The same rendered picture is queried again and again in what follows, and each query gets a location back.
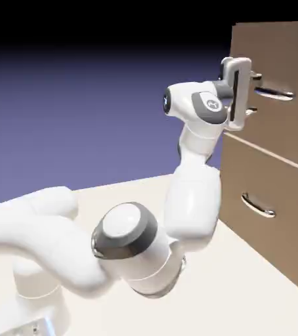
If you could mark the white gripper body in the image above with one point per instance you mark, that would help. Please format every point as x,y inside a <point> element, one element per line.
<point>242,92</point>

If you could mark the wooden drawer front with gap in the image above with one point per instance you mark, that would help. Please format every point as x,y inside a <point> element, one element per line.
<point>267,218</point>

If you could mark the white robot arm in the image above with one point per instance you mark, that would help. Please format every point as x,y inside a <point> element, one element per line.
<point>191,199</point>

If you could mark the light brown wooden cabinet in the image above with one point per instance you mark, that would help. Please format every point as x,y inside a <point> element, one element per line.
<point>272,162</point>

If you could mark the plain wooden drawer front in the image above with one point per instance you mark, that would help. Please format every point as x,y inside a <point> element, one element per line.
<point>283,126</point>

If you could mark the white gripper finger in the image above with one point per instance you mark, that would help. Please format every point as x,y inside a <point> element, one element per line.
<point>255,76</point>
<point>251,111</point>

